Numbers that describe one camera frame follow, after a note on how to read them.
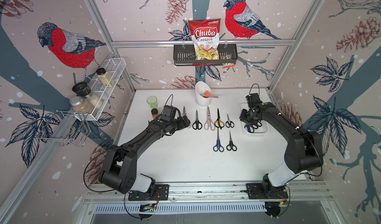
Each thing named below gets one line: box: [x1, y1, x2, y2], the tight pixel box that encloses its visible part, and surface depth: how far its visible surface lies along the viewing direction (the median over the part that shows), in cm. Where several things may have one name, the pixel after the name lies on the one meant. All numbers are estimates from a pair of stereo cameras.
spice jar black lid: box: [96, 67, 115, 88], surface depth 76 cm
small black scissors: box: [192, 109, 203, 130], surface depth 102 cm
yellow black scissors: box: [214, 108, 225, 130], surface depth 103 cm
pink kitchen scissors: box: [203, 106, 216, 132], surface depth 102 cm
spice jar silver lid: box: [69, 96, 95, 114], surface depth 62 cm
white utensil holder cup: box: [194, 80, 212, 107], surface depth 106 cm
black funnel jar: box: [71, 81, 103, 110], surface depth 65 cm
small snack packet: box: [219, 54, 236, 69], surface depth 92 cm
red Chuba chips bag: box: [188, 18, 221, 60], surface depth 85 cm
